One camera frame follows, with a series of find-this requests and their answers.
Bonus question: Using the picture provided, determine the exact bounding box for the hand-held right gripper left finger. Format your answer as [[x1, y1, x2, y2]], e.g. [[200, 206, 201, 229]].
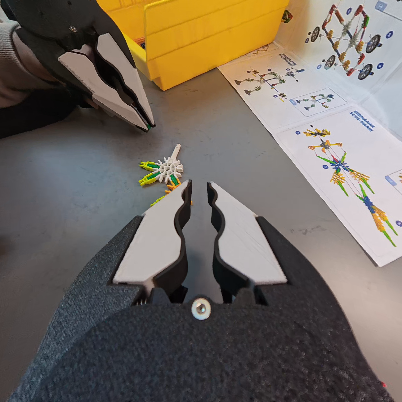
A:
[[112, 180, 193, 286]]

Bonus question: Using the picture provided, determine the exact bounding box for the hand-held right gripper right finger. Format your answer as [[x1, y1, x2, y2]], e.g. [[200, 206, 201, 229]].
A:
[[207, 181, 288, 286]]

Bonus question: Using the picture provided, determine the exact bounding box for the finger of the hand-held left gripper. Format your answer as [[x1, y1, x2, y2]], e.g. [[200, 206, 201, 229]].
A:
[[95, 33, 156, 129], [58, 44, 149, 132]]

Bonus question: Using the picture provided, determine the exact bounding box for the orange half-circle connector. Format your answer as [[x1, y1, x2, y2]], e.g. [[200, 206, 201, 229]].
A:
[[165, 182, 193, 206]]

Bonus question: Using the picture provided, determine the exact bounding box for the white snowflake connector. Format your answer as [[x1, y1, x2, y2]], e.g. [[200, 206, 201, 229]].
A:
[[156, 158, 184, 183]]

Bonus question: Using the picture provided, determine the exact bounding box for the person's beige knit top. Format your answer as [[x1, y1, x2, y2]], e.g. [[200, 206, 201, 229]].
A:
[[0, 23, 68, 109]]

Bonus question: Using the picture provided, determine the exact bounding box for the yellow box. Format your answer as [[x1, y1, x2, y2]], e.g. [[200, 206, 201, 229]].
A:
[[96, 0, 290, 91]]

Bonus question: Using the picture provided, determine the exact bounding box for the printed instruction sheet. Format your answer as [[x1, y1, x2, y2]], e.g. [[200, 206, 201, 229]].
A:
[[217, 0, 402, 267]]

